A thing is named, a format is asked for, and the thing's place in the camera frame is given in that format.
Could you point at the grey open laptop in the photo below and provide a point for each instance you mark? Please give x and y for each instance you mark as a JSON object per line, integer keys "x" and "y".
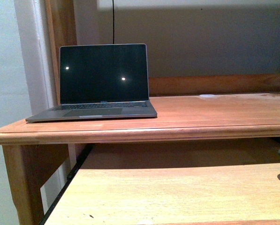
{"x": 101, "y": 82}

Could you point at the wooden door frame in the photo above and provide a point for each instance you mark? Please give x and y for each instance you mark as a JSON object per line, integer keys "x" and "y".
{"x": 62, "y": 32}

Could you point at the wooden pull-out keyboard tray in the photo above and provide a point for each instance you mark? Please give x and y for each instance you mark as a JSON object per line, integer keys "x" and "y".
{"x": 210, "y": 182}

